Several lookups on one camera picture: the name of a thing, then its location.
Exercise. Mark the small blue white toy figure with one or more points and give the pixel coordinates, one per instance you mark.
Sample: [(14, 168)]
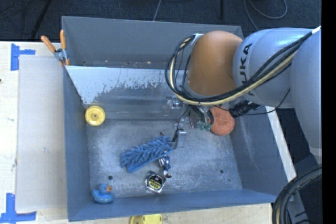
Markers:
[(165, 164)]

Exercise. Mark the blue rubber duck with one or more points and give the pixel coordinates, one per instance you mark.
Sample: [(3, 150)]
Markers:
[(102, 195)]

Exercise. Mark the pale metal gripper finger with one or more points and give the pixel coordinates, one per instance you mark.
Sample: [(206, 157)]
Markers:
[(182, 139), (175, 104)]

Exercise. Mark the orange round sponge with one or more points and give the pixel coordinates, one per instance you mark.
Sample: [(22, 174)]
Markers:
[(223, 122)]

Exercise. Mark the yellow round disc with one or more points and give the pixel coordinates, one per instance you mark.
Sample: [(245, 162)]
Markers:
[(95, 115)]

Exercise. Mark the pale wood flat board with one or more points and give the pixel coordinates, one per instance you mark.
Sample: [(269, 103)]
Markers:
[(39, 126)]

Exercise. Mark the black yellow tape measure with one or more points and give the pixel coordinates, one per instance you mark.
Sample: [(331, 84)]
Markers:
[(155, 182)]

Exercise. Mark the grey metal bin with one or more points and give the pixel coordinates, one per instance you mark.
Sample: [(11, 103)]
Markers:
[(199, 162)]

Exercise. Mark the blue chenille duster pad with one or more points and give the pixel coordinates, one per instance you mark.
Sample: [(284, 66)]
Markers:
[(145, 153)]

